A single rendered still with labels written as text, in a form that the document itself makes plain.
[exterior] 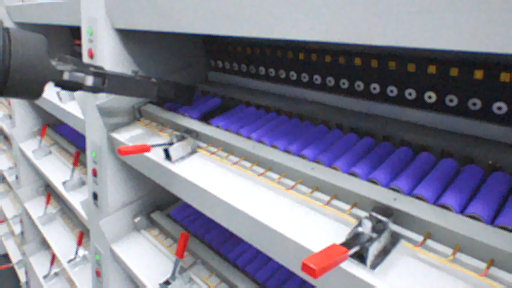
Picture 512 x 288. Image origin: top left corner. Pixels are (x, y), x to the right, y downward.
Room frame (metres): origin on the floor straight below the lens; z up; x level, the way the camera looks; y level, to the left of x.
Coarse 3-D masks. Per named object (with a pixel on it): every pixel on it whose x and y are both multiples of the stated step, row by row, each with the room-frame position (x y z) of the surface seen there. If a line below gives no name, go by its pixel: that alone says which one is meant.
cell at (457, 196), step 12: (468, 168) 0.29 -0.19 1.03; (480, 168) 0.29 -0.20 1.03; (456, 180) 0.28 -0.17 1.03; (468, 180) 0.28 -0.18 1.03; (480, 180) 0.28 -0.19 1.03; (444, 192) 0.27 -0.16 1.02; (456, 192) 0.26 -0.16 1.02; (468, 192) 0.27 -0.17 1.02; (444, 204) 0.26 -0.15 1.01; (456, 204) 0.25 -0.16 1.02
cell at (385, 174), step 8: (400, 152) 0.33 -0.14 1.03; (408, 152) 0.33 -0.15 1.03; (392, 160) 0.32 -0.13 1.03; (400, 160) 0.32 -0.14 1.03; (408, 160) 0.33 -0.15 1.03; (384, 168) 0.31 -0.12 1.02; (392, 168) 0.31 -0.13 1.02; (400, 168) 0.32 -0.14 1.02; (376, 176) 0.30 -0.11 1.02; (384, 176) 0.30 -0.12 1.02; (392, 176) 0.31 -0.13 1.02; (384, 184) 0.30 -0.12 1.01
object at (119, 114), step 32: (288, 96) 0.50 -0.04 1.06; (320, 96) 0.46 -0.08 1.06; (352, 96) 0.43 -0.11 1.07; (128, 128) 0.54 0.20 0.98; (448, 128) 0.35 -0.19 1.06; (480, 128) 0.33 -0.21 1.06; (128, 160) 0.51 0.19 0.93; (160, 160) 0.42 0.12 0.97; (192, 160) 0.41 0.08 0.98; (224, 160) 0.40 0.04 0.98; (192, 192) 0.38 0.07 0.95; (224, 192) 0.34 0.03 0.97; (256, 192) 0.33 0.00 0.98; (288, 192) 0.32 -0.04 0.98; (224, 224) 0.35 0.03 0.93; (256, 224) 0.30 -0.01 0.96; (288, 224) 0.28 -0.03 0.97; (320, 224) 0.28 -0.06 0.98; (352, 224) 0.27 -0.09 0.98; (288, 256) 0.28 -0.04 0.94; (416, 256) 0.23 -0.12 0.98
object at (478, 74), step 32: (224, 64) 0.60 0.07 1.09; (256, 64) 0.54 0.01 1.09; (288, 64) 0.50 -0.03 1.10; (320, 64) 0.46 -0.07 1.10; (352, 64) 0.42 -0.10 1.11; (384, 64) 0.39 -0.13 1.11; (416, 64) 0.37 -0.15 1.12; (448, 64) 0.34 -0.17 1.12; (480, 64) 0.33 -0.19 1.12; (384, 96) 0.40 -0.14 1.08; (416, 96) 0.37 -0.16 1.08; (480, 96) 0.33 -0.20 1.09
